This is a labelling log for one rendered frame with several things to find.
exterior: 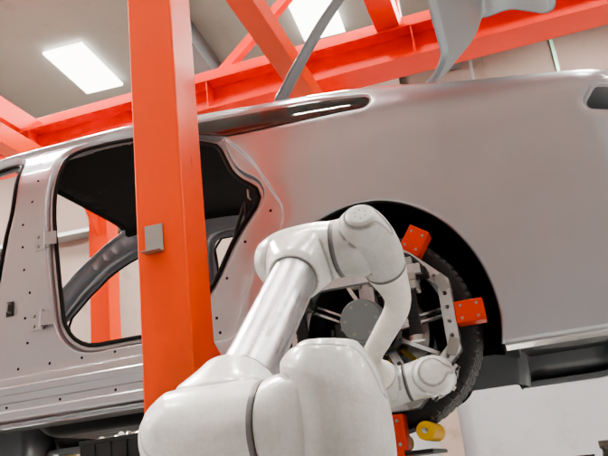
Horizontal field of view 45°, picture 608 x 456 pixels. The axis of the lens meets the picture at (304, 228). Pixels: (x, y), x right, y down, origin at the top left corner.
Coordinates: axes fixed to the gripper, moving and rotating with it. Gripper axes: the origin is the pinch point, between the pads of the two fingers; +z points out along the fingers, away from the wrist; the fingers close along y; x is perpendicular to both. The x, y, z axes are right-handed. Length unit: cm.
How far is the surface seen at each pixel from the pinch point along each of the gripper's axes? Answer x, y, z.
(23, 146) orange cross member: 327, -39, 132
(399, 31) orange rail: 191, 172, 202
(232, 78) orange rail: 279, 85, 204
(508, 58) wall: 326, 449, 810
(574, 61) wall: 242, 493, 815
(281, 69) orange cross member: 192, 87, 114
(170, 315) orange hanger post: 68, -31, -47
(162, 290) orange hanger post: 75, -27, -47
